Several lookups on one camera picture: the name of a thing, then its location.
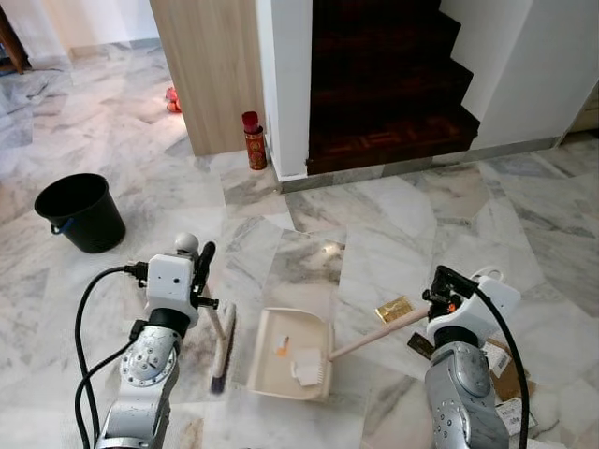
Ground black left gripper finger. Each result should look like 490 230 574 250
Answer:
192 240 216 291

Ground beige broom purple bristles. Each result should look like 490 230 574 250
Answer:
174 233 239 395

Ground beige plastic dustpan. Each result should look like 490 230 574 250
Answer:
246 307 433 403

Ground gold foil wrapper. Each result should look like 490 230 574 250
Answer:
374 296 416 324

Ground dark brown wrapper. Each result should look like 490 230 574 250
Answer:
407 332 436 361

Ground brown cardboard box white label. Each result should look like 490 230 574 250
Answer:
482 339 537 403

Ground black plastic bucket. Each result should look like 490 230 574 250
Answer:
35 173 127 254

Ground white crumpled paper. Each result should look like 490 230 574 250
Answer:
290 349 326 386

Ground red cylindrical canister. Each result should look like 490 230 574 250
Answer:
241 111 269 171

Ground small labelled cardboard box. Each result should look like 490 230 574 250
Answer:
496 398 536 439

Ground dark wood staircase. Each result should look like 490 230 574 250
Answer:
306 0 481 176

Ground brown wooden furniture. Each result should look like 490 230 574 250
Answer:
0 5 31 76

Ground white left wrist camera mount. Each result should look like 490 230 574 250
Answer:
145 254 197 314

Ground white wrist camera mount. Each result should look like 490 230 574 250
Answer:
449 269 522 342
145 254 197 314

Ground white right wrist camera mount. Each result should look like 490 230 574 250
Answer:
449 269 522 342

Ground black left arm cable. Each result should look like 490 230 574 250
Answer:
73 265 151 449

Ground light wood wall panel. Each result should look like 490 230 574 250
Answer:
150 0 266 157

